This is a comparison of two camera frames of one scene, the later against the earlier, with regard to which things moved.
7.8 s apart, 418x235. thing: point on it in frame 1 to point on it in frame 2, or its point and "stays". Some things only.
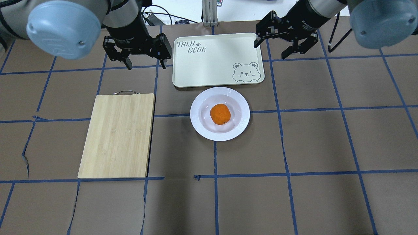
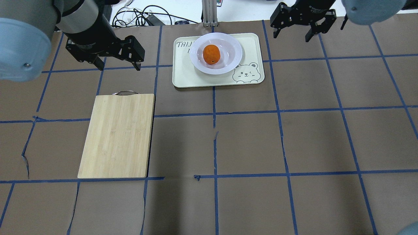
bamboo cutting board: [118, 144] stays
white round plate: [200, 110] to [231, 53]
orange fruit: [219, 114] to [211, 54]
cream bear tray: [217, 59] stays
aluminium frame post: [209, 13] stays
